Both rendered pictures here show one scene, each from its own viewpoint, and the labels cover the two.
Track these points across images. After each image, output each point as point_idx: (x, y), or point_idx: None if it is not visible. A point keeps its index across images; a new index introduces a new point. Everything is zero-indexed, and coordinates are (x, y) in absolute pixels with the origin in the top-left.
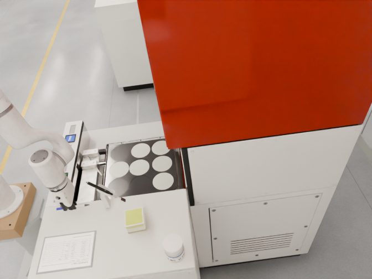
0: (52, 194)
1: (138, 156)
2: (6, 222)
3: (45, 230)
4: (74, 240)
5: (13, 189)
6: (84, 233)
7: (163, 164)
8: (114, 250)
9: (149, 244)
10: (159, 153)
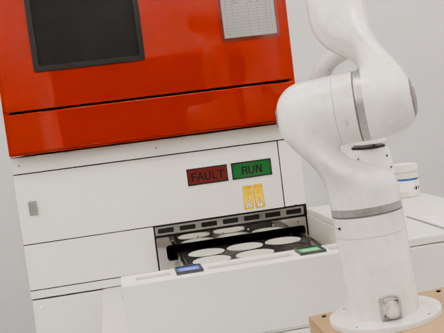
0: (388, 148)
1: (228, 258)
2: (436, 295)
3: (431, 232)
4: (433, 218)
5: (343, 314)
6: (416, 217)
7: (246, 246)
8: (427, 207)
9: (405, 202)
10: (221, 250)
